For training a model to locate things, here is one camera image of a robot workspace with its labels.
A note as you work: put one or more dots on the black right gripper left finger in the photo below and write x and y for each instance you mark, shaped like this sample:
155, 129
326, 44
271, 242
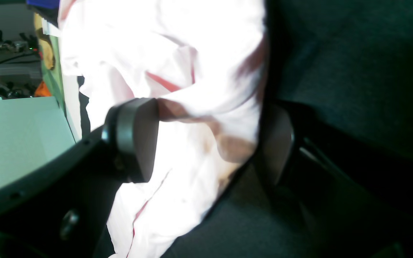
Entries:
60, 210

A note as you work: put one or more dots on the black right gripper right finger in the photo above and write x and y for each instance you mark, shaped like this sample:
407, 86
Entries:
356, 200

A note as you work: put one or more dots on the pink T-shirt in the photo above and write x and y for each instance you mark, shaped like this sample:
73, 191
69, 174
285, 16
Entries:
205, 61

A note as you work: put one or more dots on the white box left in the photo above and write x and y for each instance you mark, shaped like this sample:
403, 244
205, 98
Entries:
33, 131

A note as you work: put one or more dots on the black table cloth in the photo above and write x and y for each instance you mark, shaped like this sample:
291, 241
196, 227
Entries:
351, 63

